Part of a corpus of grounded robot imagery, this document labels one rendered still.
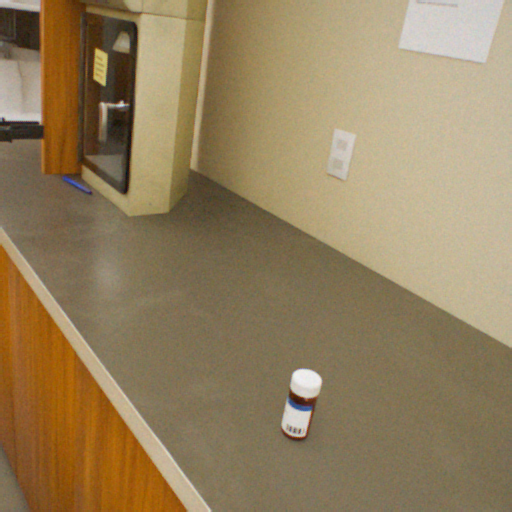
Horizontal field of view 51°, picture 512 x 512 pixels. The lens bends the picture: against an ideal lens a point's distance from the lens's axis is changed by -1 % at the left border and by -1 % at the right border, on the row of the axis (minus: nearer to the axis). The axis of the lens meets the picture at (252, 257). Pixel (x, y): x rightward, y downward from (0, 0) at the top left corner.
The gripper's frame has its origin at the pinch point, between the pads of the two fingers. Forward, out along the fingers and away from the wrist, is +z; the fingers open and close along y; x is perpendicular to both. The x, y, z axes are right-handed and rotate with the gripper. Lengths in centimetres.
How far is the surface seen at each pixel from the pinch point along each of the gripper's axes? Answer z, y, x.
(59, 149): 18.3, 31.8, 13.7
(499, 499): 26, -105, 19
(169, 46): 30.5, -4.7, -20.4
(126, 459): -3, -64, 36
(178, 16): 32.1, -4.6, -27.0
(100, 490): -4, -55, 52
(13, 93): 29, 122, 15
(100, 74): 21.9, 13.2, -10.6
